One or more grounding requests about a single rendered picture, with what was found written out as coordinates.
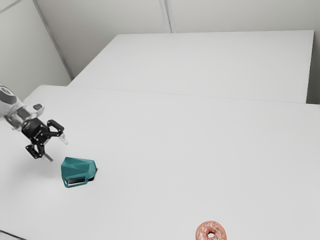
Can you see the pink sprinkled donut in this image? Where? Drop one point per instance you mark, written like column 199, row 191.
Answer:
column 211, row 231

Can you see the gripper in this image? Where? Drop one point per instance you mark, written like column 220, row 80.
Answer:
column 31, row 129

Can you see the teal faceted mug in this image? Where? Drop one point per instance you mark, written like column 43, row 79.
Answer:
column 78, row 172

